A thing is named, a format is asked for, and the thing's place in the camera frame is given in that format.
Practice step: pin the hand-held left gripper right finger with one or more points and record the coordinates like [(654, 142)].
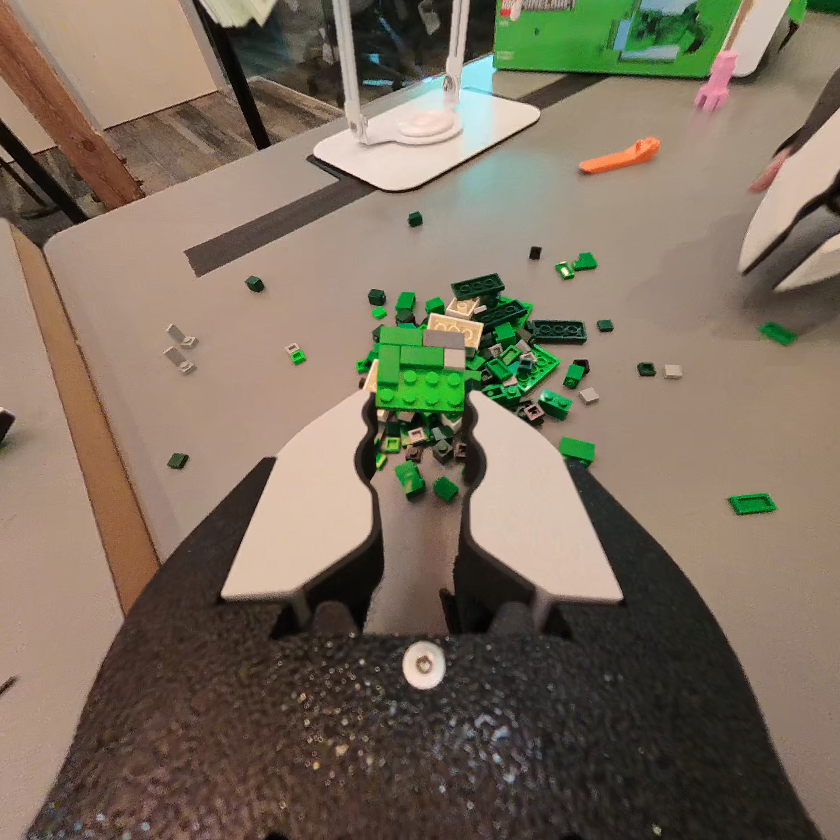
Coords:
[(538, 525)]

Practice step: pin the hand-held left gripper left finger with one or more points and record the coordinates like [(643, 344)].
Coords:
[(308, 518)]

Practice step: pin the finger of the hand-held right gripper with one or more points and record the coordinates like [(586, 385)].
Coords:
[(817, 266), (794, 190)]

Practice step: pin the green lego assembly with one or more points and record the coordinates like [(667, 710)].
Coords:
[(420, 380)]

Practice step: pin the pink lego pig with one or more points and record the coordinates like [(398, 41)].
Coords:
[(718, 82)]

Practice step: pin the dark small lego plate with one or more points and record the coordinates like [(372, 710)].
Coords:
[(177, 460)]

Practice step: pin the pile of lego pieces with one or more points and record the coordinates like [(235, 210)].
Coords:
[(505, 374)]

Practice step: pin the light grey lego tile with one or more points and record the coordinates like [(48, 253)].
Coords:
[(673, 371)]

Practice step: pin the grey lego clip piece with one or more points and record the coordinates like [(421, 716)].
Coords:
[(178, 359), (180, 334)]

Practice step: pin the large white lego brick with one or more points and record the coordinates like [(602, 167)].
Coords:
[(453, 328)]

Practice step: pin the green lego slope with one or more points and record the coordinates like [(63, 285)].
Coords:
[(586, 262)]

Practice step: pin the small white lego brick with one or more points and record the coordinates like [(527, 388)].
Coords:
[(463, 306)]

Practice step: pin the green lego box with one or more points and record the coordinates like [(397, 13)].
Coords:
[(590, 39)]

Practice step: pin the lego instruction booklet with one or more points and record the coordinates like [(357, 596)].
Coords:
[(236, 10)]

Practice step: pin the person's right hand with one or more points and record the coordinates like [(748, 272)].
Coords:
[(771, 172)]

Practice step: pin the white cardboard piece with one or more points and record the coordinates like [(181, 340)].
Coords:
[(761, 33)]

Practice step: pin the orange brick separator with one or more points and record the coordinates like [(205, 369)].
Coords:
[(617, 159)]

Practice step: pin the black tape strip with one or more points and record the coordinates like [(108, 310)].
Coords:
[(262, 239)]

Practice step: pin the white book stand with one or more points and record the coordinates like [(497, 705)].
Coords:
[(426, 151)]

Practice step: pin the black metal table leg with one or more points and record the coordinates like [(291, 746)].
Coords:
[(236, 79)]

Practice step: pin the wooden post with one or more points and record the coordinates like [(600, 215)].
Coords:
[(65, 105)]

